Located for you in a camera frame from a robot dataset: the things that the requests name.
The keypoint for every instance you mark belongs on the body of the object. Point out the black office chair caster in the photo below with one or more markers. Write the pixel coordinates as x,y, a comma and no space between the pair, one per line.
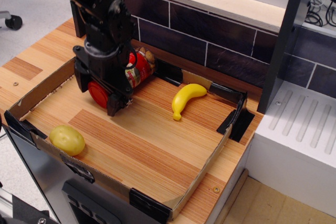
11,21

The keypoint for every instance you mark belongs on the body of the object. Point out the yellow toy banana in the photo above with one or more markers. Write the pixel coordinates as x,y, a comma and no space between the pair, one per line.
182,97

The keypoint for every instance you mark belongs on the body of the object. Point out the cardboard fence with black tape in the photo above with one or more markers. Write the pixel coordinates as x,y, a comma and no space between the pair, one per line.
141,164

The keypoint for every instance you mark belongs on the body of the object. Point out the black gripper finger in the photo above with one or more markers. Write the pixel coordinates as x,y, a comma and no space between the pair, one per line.
82,75
116,102

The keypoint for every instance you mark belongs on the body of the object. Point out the red-lidded spice bottle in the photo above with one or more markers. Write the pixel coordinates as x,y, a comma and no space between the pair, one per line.
145,66

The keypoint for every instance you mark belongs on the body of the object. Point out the yellow toy potato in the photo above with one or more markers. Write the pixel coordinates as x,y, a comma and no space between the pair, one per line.
67,139

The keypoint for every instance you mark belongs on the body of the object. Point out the black panel with buttons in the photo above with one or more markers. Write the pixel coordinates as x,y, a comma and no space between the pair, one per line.
85,209

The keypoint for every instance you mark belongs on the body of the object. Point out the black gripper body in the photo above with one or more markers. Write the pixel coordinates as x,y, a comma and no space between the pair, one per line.
106,68

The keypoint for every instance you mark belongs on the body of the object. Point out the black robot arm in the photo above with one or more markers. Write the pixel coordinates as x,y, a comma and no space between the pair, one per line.
107,24

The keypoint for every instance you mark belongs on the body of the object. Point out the white ridged drainboard unit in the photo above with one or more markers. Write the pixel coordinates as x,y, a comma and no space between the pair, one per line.
293,148

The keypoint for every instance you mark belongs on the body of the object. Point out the dark shelf frame with tiles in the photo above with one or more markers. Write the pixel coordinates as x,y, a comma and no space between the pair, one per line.
243,39

